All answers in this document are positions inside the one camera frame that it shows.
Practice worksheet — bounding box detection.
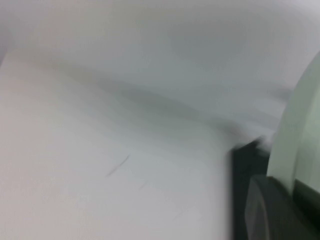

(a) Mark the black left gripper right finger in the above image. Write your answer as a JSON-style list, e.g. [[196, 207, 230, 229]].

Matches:
[[245, 174, 320, 240]]

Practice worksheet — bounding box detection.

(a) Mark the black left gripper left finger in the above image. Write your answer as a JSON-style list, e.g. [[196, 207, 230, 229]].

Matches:
[[231, 140, 270, 240]]

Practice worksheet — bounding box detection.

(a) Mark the light green round plate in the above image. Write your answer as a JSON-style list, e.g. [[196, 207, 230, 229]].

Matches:
[[265, 49, 320, 201]]

